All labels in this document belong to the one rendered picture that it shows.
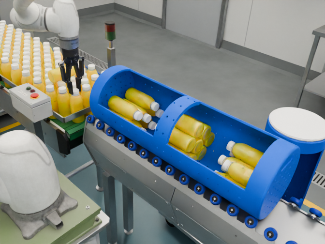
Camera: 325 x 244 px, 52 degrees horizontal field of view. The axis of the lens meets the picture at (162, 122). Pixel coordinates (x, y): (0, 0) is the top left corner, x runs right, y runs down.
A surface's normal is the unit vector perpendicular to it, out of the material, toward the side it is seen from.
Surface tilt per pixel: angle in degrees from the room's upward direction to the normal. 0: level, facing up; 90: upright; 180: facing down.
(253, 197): 82
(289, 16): 90
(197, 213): 70
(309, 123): 0
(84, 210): 5
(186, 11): 90
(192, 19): 90
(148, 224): 0
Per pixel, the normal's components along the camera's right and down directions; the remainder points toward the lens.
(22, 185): 0.29, 0.48
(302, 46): -0.70, 0.37
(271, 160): -0.29, -0.54
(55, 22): -0.18, 0.52
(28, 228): -0.02, -0.65
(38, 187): 0.71, 0.34
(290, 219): 0.04, -0.83
